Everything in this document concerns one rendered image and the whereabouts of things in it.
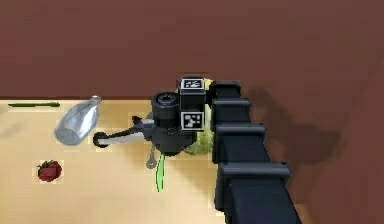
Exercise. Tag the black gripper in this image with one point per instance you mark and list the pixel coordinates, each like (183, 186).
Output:
(166, 136)

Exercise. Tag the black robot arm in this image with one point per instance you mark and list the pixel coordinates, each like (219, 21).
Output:
(250, 186)

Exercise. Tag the clear glass bottle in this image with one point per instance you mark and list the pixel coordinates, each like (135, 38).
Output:
(78, 121)

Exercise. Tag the thin green curved stalk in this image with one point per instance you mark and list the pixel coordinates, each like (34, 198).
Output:
(160, 173)

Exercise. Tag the red strawberry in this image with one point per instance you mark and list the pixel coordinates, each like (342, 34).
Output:
(50, 171)

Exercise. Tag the thin dark green stalk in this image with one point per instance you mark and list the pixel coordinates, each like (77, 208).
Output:
(33, 104)

